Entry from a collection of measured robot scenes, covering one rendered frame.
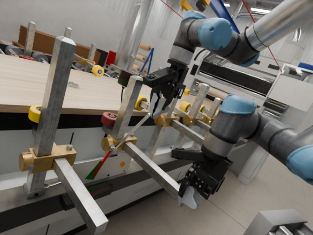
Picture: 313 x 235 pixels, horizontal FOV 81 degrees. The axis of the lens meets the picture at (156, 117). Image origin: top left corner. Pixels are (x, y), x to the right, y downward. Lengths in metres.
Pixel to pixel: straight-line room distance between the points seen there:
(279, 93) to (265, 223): 2.62
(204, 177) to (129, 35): 4.41
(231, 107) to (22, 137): 0.70
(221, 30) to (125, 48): 4.27
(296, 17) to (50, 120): 0.63
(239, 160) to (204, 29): 2.88
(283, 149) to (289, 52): 6.99
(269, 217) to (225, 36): 0.42
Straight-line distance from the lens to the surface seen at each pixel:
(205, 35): 0.52
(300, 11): 0.57
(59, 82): 0.51
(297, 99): 2.97
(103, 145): 0.71
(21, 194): 0.70
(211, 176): 0.53
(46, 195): 0.69
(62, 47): 0.49
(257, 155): 3.08
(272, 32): 0.58
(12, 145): 0.82
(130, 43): 4.73
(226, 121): 0.47
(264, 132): 0.50
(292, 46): 7.44
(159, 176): 0.63
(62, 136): 0.86
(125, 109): 0.65
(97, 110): 0.85
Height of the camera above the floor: 1.19
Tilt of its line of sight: 16 degrees down
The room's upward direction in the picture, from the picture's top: 22 degrees clockwise
